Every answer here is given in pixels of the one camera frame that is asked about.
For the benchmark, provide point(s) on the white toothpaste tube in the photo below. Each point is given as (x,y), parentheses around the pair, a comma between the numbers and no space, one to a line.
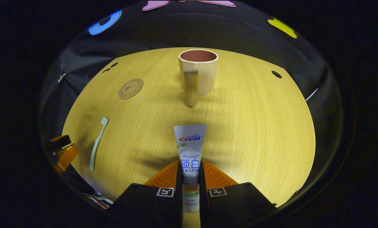
(190,142)

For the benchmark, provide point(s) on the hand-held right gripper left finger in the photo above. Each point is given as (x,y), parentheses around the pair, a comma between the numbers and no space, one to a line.
(144,202)

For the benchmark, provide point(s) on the cream cup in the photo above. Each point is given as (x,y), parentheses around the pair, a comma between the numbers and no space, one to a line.
(204,76)

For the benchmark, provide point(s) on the silver cloth clip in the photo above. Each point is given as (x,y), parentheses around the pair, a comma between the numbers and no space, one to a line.
(61,77)

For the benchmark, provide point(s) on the black backdrop cloth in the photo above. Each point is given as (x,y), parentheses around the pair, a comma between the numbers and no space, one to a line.
(208,31)

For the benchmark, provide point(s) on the pale green toothbrush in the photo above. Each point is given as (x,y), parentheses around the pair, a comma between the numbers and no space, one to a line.
(96,148)

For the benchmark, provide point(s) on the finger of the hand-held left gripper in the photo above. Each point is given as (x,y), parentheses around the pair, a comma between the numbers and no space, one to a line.
(60,141)
(66,157)

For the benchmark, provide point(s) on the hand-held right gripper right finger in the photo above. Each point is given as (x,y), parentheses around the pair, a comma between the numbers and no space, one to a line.
(236,202)

